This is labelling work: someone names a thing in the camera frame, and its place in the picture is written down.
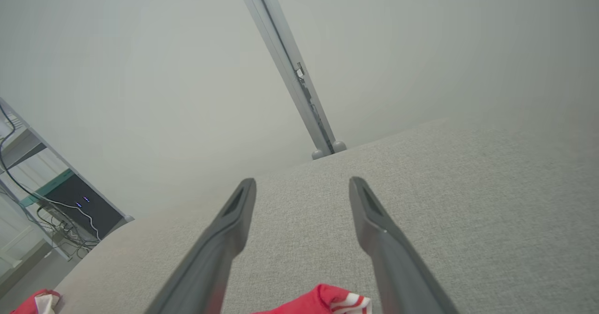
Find white cable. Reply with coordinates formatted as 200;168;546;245
44;199;101;241

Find grey metal shelf rack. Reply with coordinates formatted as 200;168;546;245
0;96;135;263

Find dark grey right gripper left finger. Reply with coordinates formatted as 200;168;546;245
145;178;257;314

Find red shorts with white stripe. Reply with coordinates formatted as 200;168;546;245
9;289;61;314

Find black electronics box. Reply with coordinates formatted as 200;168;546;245
44;174;126;240

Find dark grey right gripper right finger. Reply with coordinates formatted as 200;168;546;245
350;177;459;314

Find grey metal partition post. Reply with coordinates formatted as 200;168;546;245
233;0;348;160

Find black cable tangle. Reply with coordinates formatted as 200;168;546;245
0;103;101;258

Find red white printed jersey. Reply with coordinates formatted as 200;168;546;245
253;284;373;314

